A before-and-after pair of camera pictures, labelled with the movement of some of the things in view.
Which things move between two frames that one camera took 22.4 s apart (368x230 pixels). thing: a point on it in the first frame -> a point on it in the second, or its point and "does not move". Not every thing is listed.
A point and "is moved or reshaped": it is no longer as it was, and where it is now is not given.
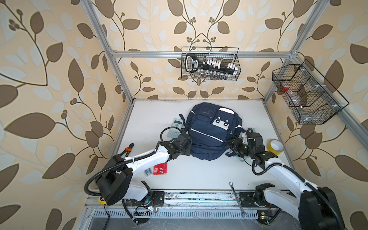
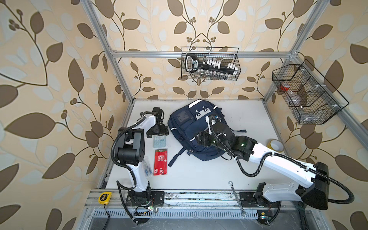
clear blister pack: [148, 172] does not move
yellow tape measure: [101, 200] does not move
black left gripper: [189, 147] -> [164, 131]
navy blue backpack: [211, 128] is moved or reshaped
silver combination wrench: [231, 184] does not move
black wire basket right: [311, 98] does not move
